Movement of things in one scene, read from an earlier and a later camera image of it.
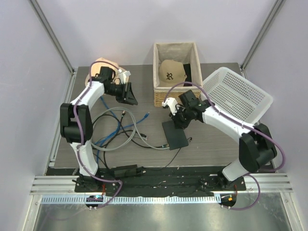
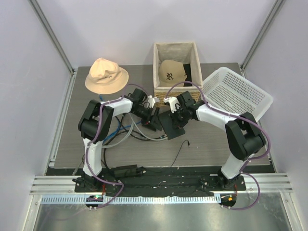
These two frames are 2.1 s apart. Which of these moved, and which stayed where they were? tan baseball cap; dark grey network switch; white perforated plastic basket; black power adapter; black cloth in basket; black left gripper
Moved: black left gripper; dark grey network switch
Stayed: white perforated plastic basket; black cloth in basket; tan baseball cap; black power adapter
